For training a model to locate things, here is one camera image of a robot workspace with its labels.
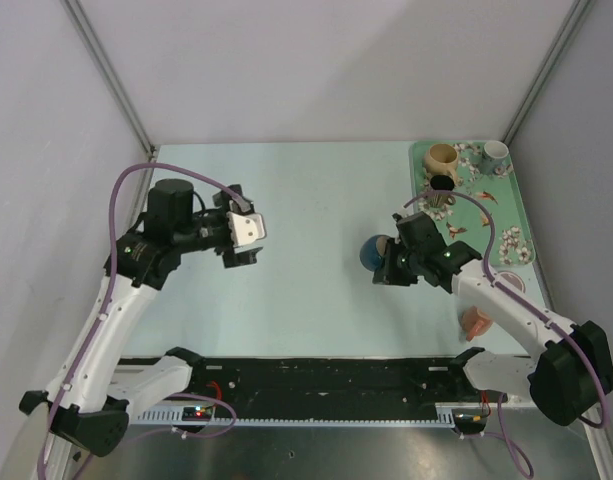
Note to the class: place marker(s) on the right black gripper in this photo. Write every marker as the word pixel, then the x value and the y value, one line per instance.
pixel 386 274

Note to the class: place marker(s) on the black striped mug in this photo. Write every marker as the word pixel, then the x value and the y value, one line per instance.
pixel 440 189

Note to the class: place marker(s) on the aluminium frame post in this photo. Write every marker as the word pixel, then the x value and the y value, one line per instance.
pixel 563 40
pixel 102 61

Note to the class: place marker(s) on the left aluminium frame post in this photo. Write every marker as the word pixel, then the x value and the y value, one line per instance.
pixel 102 61

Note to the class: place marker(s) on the beige wooden mug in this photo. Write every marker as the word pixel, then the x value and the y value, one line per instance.
pixel 442 159

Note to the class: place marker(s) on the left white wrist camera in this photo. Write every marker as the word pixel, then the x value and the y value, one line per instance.
pixel 246 229

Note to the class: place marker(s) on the right aluminium frame post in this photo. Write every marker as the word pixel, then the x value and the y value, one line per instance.
pixel 563 40

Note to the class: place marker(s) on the salmon pink mug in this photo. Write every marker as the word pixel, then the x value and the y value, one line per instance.
pixel 474 323

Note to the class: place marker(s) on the blue mug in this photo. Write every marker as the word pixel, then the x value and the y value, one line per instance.
pixel 372 252

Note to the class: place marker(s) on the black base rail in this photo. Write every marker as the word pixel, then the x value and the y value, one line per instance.
pixel 242 381

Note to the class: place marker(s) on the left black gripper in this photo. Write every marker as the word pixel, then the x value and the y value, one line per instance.
pixel 233 256

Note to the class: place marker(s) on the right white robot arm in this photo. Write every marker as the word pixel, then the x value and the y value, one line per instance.
pixel 567 368

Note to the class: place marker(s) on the mauve purple mug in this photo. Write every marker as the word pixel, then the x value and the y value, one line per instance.
pixel 513 279

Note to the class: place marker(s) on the grey mug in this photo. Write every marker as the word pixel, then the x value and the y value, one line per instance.
pixel 494 154

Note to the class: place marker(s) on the slotted cable duct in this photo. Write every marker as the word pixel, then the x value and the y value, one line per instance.
pixel 398 413

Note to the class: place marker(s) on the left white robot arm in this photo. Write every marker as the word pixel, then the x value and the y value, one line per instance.
pixel 87 409

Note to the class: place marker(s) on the green floral tray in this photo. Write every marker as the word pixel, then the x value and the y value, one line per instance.
pixel 492 215

